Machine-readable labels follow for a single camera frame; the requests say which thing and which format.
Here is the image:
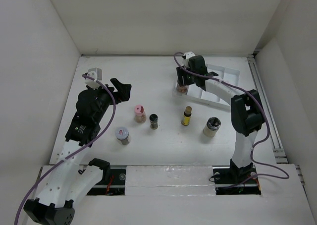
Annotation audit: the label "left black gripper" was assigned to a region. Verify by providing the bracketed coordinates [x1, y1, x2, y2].
[88, 78, 130, 122]

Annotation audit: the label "yellow bottle cork cap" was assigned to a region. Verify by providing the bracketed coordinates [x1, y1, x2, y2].
[181, 106, 192, 126]

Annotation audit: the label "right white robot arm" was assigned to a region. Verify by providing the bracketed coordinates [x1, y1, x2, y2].
[173, 52, 265, 184]

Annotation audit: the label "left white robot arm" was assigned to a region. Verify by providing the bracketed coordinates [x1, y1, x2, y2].
[23, 76, 132, 225]

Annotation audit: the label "pink lid spice bottle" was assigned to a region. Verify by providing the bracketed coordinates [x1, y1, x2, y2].
[134, 105, 146, 123]

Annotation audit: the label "small black pepper grinder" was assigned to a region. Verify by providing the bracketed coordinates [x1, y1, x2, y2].
[149, 114, 158, 130]

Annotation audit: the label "dark jar white lid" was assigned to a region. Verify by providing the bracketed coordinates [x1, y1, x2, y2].
[115, 127, 131, 145]

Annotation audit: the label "white divided tray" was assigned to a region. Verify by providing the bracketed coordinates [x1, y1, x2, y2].
[173, 64, 240, 111]

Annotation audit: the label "jar black lid beige contents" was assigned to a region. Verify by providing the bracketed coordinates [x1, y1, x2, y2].
[203, 117, 221, 138]

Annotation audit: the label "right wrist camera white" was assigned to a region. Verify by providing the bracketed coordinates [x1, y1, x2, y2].
[182, 52, 196, 68]

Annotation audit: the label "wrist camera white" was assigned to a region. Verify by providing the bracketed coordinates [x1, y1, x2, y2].
[85, 68, 102, 89]
[182, 52, 196, 68]

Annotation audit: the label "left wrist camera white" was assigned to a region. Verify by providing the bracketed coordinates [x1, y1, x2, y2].
[85, 68, 102, 89]

